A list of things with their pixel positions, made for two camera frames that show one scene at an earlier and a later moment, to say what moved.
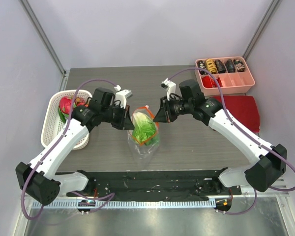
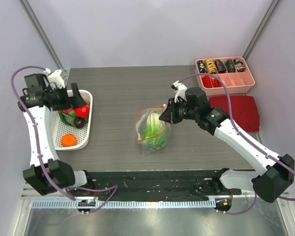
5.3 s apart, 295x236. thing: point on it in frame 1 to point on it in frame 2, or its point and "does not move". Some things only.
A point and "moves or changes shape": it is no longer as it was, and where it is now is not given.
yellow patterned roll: [211, 66] does not move
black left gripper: [125, 122] to [76, 101]
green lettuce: [145, 131] moves or changes shape
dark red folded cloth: [244, 108] does not move
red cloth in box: [207, 82] does not move
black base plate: [146, 185] does not move
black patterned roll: [230, 66] does not move
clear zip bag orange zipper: [144, 139] moves or changes shape
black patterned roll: [202, 64] does not move
